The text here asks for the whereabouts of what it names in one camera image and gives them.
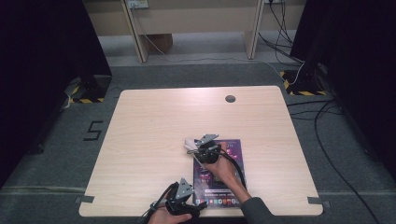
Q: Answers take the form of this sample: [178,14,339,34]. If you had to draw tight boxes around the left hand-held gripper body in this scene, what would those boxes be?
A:
[164,177,196,217]

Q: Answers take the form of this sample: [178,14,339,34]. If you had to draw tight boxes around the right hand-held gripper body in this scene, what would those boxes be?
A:
[194,133,223,165]

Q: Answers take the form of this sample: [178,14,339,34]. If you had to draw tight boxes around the beige textured cleaning cloth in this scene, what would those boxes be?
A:
[183,137,202,154]

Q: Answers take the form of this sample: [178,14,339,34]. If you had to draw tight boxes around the colourful glossy magazine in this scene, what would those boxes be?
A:
[191,138,248,209]

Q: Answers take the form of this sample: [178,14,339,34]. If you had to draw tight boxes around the person's left hand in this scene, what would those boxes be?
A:
[148,206,193,224]

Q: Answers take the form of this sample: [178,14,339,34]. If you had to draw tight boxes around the person's right hand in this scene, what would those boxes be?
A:
[204,153,241,189]

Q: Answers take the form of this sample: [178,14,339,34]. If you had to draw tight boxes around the hazard striped stand base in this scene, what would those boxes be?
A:
[278,69,328,97]
[64,74,113,105]

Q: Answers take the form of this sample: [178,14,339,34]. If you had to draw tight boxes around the brown cardboard box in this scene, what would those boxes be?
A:
[145,33,174,54]

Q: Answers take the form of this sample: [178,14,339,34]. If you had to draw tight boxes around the black curtain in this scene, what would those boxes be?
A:
[290,0,396,172]
[0,0,113,189]

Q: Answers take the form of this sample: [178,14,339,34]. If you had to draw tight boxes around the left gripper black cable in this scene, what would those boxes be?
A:
[136,182,179,224]

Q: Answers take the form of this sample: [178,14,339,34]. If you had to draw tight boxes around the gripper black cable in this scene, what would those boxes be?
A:
[219,148,248,191]
[136,182,179,224]

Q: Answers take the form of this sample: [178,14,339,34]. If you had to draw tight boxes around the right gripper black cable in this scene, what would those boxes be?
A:
[219,148,248,191]

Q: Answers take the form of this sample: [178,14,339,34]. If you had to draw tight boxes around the white floor cable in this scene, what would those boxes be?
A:
[132,6,305,87]

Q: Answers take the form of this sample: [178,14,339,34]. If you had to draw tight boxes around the black floor cables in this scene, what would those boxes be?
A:
[286,97,383,224]

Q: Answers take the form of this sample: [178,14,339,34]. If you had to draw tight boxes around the black hanging cables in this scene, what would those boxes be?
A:
[257,0,305,65]

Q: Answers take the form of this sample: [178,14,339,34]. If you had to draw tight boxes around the white wall socket strip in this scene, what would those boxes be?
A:
[126,0,150,9]

